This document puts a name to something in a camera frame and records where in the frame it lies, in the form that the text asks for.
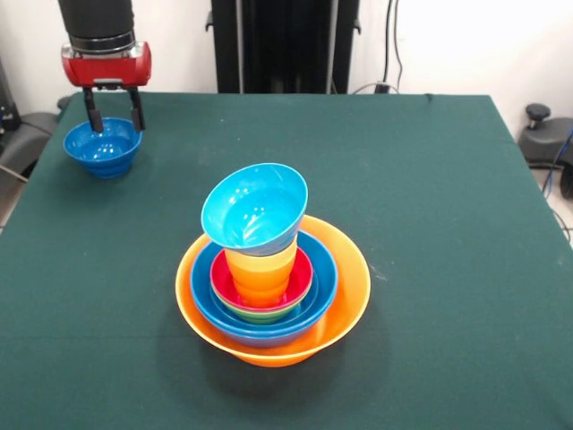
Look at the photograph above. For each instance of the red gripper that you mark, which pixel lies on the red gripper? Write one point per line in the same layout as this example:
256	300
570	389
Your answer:
105	71

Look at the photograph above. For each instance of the small light blue bowl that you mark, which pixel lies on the small light blue bowl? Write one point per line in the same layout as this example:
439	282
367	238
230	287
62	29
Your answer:
250	210

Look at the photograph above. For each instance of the large blue bowl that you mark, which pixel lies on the large blue bowl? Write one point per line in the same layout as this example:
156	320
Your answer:
201	286
268	344

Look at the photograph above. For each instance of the orange plastic cup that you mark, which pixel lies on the orange plastic cup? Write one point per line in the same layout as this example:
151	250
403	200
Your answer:
262	282

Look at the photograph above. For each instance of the small red bowl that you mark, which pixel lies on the small red bowl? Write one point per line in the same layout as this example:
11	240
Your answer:
300	277

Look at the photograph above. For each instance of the small green bowl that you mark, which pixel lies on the small green bowl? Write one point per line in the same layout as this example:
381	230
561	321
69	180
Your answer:
262	315

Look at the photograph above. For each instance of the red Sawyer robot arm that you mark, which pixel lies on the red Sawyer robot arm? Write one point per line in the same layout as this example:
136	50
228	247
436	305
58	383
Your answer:
96	22

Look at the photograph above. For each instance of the small dark blue bowl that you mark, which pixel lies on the small dark blue bowl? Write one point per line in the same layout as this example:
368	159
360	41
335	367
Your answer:
102	150

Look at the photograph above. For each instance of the large orange bowl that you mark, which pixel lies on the large orange bowl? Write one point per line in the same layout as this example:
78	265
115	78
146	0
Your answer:
353	295

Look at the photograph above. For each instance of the dark green table cloth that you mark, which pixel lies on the dark green table cloth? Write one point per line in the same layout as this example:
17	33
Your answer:
286	403

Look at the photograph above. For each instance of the grey pedestal foot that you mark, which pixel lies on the grey pedestal foot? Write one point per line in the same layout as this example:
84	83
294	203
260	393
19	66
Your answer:
544	143
27	134

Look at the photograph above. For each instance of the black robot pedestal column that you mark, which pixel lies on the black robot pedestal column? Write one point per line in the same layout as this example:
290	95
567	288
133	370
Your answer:
286	45

